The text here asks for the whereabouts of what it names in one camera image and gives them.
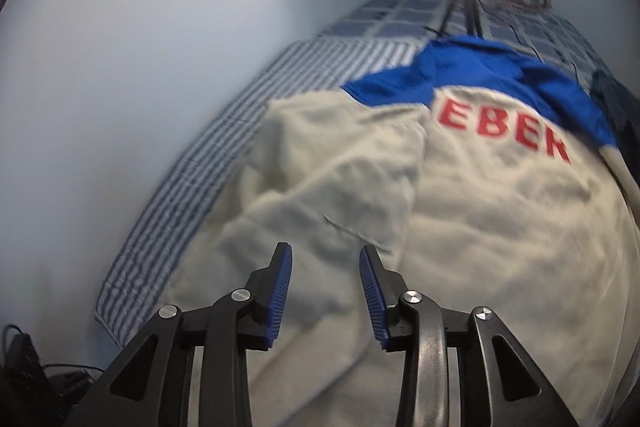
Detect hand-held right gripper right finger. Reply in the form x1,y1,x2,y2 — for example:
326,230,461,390
359,244,581,427

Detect blue checkered bed sheet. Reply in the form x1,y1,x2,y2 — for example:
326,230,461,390
320,0,626,78

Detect dark teal cloth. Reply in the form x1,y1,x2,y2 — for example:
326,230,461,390
590,69,640,168

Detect beige and blue jacket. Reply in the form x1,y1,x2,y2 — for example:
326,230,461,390
165,34,640,427

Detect black cable bundle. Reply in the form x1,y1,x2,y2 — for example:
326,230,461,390
0,324,103,427

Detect blue white striped quilt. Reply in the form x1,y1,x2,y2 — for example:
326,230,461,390
95,39,426,343

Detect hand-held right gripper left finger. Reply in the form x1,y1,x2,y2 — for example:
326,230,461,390
70,243,293,427

